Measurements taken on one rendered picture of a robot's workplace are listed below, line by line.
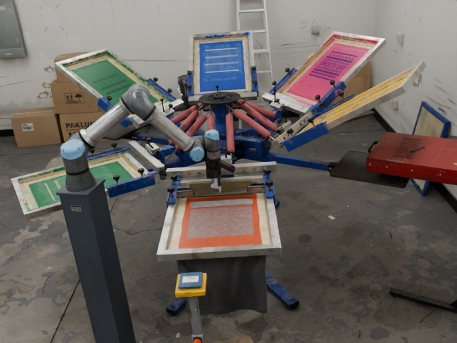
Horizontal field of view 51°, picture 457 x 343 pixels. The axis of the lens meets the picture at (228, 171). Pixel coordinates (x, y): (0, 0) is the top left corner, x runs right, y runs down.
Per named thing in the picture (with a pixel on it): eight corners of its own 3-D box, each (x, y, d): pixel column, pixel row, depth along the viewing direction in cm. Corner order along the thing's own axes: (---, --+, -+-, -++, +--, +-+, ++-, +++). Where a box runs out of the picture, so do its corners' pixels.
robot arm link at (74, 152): (62, 174, 239) (56, 149, 233) (67, 163, 251) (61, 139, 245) (87, 171, 240) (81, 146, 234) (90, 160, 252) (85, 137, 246)
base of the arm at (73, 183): (60, 190, 244) (55, 173, 240) (75, 177, 258) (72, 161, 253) (86, 192, 240) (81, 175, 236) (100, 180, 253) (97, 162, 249)
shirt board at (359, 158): (417, 171, 310) (418, 159, 306) (403, 198, 279) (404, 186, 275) (237, 144, 374) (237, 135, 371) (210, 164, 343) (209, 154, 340)
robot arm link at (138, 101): (135, 90, 228) (210, 152, 247) (136, 84, 238) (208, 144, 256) (120, 107, 230) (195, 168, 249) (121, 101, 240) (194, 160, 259)
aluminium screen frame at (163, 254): (281, 254, 223) (281, 247, 221) (157, 261, 225) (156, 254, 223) (269, 180, 294) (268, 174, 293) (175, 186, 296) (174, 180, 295)
